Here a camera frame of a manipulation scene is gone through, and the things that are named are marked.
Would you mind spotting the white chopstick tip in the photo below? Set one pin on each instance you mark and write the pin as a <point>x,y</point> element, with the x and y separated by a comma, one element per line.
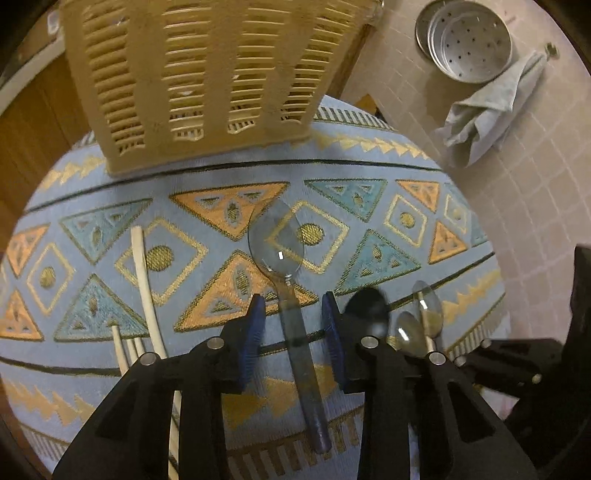
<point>133,356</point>

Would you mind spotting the clear spoon with handle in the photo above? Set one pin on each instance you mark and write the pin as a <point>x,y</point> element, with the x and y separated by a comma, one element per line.
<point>430,312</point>

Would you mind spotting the beige plastic utensil basket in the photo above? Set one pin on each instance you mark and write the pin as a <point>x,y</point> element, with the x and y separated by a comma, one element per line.
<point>162,81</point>

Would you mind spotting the white chopstick end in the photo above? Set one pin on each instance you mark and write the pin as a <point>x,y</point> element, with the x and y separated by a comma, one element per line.
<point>138,346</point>

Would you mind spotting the grey dish cloth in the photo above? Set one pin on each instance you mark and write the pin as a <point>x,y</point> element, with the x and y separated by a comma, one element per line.
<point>475,125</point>

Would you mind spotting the clear blue plastic ladle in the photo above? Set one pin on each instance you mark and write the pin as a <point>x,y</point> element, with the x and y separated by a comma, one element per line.
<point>278,251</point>

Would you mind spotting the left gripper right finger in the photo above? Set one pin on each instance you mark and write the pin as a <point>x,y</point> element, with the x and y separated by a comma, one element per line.
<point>459,436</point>

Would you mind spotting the blue patterned woven mat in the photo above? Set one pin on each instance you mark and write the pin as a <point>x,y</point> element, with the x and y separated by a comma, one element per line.
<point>374,210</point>

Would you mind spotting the perforated metal steamer tray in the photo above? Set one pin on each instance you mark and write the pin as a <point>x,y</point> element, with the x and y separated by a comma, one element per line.
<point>467,41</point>

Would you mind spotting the short white chopstick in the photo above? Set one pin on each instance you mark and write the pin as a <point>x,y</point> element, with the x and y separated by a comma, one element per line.
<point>119,350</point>

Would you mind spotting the clear small spoon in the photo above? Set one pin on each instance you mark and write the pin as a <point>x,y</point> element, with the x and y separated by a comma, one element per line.
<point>409,335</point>

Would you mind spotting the long white chopstick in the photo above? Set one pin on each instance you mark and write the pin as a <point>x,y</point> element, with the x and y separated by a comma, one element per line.
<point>139,260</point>

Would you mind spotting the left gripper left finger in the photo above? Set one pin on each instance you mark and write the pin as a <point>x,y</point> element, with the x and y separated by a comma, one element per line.
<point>128,434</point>

